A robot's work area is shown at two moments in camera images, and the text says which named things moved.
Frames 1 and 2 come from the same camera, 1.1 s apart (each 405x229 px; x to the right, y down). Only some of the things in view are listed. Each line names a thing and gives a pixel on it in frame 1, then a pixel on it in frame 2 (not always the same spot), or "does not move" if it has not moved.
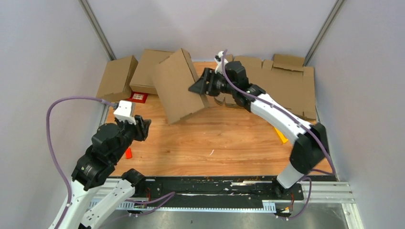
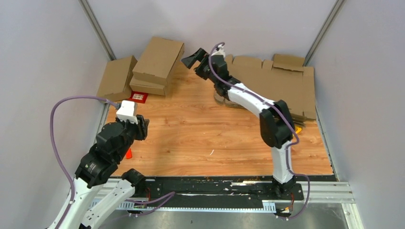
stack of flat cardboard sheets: (284, 79) does not move
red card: (138, 97) does not move
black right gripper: (201, 87) -> (199, 56)
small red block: (128, 153) does not move
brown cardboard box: (173, 77) -> (159, 60)
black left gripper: (142, 126) does not move
